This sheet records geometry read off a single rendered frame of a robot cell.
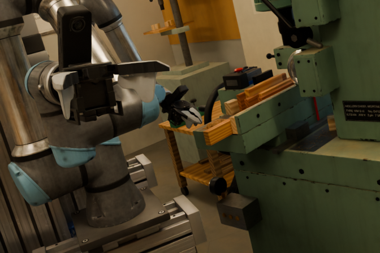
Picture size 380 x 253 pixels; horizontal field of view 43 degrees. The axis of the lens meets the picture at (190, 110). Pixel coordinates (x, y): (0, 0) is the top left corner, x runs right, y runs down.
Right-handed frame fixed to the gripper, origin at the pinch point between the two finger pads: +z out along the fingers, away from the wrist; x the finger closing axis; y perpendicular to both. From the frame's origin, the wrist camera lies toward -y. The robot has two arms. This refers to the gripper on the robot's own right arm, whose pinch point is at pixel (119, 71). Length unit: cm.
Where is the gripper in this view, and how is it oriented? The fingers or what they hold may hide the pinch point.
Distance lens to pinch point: 62.9
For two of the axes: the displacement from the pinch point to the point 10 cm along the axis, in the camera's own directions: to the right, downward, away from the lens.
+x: -8.3, 1.9, -5.2
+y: 1.2, 9.8, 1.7
